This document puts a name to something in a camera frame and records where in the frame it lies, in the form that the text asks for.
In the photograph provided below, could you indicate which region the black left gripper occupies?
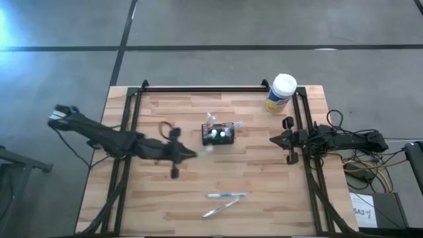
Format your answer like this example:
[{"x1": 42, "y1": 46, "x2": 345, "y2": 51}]
[{"x1": 153, "y1": 127, "x2": 198, "y2": 179}]

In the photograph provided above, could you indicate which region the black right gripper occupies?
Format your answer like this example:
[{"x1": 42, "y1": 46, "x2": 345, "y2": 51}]
[{"x1": 270, "y1": 116, "x2": 310, "y2": 165}]

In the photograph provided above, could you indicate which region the wipes canister with white lid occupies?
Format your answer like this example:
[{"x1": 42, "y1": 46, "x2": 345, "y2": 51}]
[{"x1": 264, "y1": 73, "x2": 298, "y2": 114}]

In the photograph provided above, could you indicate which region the purple packaged toothbrush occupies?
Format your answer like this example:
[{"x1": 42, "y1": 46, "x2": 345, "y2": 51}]
[{"x1": 202, "y1": 196, "x2": 240, "y2": 219}]

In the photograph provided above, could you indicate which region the black power adapter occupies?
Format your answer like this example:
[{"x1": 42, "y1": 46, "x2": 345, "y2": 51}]
[{"x1": 345, "y1": 163, "x2": 376, "y2": 182}]

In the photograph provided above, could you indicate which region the white paper sheet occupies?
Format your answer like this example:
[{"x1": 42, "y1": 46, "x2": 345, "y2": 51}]
[{"x1": 349, "y1": 192, "x2": 379, "y2": 229}]

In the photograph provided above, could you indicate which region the black flat box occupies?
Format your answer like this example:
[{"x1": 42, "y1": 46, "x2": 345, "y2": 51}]
[{"x1": 358, "y1": 192, "x2": 410, "y2": 231}]

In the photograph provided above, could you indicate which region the black metal stand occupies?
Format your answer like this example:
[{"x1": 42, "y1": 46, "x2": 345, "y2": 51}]
[{"x1": 0, "y1": 145, "x2": 54, "y2": 238}]

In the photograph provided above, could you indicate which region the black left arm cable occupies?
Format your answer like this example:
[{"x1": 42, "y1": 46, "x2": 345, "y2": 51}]
[{"x1": 158, "y1": 121, "x2": 175, "y2": 140}]

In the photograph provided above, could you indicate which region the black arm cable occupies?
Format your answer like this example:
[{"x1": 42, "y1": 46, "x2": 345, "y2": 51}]
[
  {"x1": 158, "y1": 121, "x2": 175, "y2": 140},
  {"x1": 326, "y1": 109, "x2": 381, "y2": 134}
]

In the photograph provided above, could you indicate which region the black wire basket holder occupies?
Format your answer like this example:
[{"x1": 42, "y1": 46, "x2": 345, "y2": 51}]
[{"x1": 201, "y1": 122, "x2": 236, "y2": 146}]

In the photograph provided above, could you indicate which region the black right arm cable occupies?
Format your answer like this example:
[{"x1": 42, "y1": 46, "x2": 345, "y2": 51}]
[{"x1": 326, "y1": 109, "x2": 381, "y2": 134}]

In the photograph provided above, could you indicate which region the black metal table frame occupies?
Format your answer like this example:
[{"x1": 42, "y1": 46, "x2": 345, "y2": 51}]
[{"x1": 81, "y1": 79, "x2": 360, "y2": 236}]

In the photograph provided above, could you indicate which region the yellow cable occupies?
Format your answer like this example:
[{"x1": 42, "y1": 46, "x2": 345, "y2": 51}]
[{"x1": 342, "y1": 159, "x2": 408, "y2": 194}]

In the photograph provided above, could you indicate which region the white cable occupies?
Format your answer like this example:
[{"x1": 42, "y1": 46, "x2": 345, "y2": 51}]
[{"x1": 383, "y1": 138, "x2": 423, "y2": 146}]

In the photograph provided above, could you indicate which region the black cylindrical post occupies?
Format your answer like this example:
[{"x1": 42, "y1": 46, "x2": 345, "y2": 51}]
[{"x1": 404, "y1": 141, "x2": 423, "y2": 196}]

